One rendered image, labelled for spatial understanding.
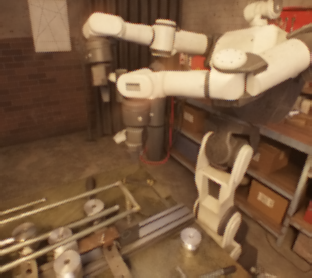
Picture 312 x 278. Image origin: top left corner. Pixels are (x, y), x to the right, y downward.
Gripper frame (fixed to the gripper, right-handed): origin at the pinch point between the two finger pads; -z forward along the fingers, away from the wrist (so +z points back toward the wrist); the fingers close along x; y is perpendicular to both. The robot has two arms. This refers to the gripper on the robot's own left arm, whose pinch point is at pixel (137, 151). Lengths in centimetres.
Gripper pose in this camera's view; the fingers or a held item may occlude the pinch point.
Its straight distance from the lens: 72.5
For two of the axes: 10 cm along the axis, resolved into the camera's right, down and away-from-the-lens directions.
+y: -9.8, -0.9, 1.5
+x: 1.8, -3.8, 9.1
